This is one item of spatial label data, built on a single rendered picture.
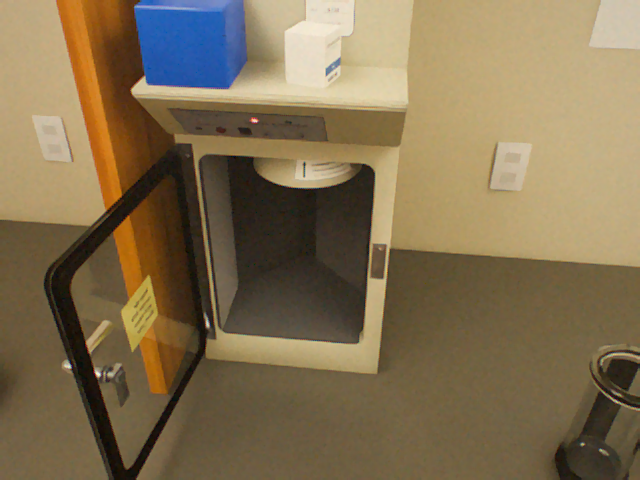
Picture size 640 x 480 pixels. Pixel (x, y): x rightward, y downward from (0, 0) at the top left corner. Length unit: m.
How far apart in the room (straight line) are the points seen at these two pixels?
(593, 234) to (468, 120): 0.42
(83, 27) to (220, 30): 0.17
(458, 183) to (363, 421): 0.59
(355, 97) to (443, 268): 0.75
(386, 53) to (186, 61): 0.25
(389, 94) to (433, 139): 0.61
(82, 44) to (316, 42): 0.27
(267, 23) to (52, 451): 0.74
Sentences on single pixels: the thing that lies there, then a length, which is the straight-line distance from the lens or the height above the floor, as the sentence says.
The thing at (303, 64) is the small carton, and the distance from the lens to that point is 0.70.
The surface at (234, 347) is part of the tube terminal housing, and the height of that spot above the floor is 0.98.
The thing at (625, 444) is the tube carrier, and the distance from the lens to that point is 0.95.
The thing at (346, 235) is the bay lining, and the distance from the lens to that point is 1.11.
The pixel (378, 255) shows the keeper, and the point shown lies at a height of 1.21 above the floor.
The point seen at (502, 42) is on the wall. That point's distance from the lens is 1.24.
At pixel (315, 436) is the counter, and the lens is 1.01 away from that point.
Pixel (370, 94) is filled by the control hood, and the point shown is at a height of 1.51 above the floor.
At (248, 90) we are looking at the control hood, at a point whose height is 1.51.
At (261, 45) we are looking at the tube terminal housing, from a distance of 0.79.
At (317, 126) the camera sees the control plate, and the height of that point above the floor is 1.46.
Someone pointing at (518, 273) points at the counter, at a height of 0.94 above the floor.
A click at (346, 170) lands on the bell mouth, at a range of 0.90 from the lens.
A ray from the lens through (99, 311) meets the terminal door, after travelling 0.74.
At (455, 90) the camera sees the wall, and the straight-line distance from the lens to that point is 1.26.
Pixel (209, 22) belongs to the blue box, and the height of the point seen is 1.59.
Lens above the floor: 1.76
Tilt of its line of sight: 35 degrees down
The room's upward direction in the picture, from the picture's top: 1 degrees clockwise
